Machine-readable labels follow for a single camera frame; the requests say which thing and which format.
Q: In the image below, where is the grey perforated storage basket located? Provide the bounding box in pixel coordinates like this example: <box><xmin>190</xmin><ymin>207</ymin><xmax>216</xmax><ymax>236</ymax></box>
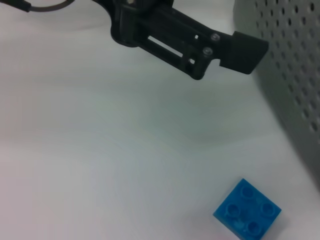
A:
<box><xmin>232</xmin><ymin>0</ymin><xmax>320</xmax><ymax>196</ymax></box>

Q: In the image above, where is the blue toy brick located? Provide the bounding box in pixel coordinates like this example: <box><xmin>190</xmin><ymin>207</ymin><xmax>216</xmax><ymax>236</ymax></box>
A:
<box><xmin>212</xmin><ymin>177</ymin><xmax>283</xmax><ymax>240</ymax></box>

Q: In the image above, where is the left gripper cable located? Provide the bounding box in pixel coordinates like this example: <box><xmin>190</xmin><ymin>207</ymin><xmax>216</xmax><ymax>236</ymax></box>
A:
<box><xmin>0</xmin><ymin>0</ymin><xmax>76</xmax><ymax>13</ymax></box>

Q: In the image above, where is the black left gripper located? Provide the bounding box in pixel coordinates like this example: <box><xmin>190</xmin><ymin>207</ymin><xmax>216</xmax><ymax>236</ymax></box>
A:
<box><xmin>93</xmin><ymin>0</ymin><xmax>270</xmax><ymax>81</ymax></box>

